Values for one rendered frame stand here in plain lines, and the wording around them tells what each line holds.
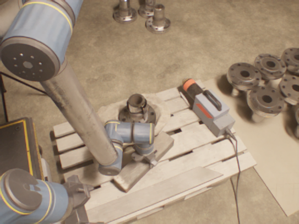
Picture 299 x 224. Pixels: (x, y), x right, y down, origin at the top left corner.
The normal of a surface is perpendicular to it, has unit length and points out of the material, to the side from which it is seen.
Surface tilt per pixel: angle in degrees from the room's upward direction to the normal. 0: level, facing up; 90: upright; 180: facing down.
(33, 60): 90
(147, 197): 0
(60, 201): 68
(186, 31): 0
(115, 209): 0
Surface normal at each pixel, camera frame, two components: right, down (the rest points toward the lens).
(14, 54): -0.03, 0.82
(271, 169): 0.00, -0.57
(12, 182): 0.76, -0.62
